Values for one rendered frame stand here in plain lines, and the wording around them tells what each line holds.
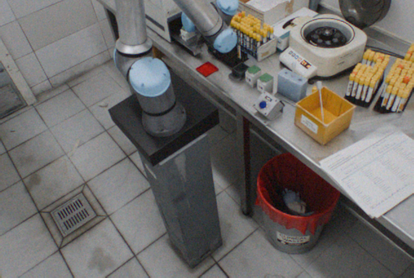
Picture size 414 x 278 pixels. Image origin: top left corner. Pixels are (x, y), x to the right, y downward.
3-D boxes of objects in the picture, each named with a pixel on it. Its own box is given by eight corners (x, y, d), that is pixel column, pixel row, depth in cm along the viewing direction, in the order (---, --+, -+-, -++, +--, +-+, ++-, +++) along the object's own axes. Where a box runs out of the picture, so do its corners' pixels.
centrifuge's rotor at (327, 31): (296, 44, 153) (297, 29, 148) (326, 30, 157) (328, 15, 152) (322, 63, 143) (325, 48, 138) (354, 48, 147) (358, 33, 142)
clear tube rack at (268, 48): (226, 42, 168) (225, 28, 163) (243, 32, 172) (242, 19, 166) (258, 62, 156) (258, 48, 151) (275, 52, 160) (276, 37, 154)
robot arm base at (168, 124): (163, 144, 123) (155, 125, 115) (134, 123, 131) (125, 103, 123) (195, 116, 129) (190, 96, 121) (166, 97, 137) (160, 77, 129)
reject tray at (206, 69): (195, 69, 157) (195, 68, 156) (208, 62, 159) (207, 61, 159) (206, 77, 153) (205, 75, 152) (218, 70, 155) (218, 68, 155)
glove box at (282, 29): (264, 42, 165) (264, 24, 158) (302, 20, 173) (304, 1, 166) (285, 55, 157) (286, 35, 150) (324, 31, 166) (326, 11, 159)
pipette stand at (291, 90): (273, 96, 142) (275, 75, 134) (285, 86, 145) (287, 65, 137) (295, 108, 136) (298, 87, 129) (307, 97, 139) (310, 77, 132)
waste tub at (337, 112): (292, 123, 131) (295, 103, 124) (320, 106, 136) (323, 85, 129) (322, 147, 123) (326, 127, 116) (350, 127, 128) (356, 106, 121)
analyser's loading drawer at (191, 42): (167, 35, 172) (165, 26, 169) (179, 30, 175) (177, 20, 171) (194, 55, 160) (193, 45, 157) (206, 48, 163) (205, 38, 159)
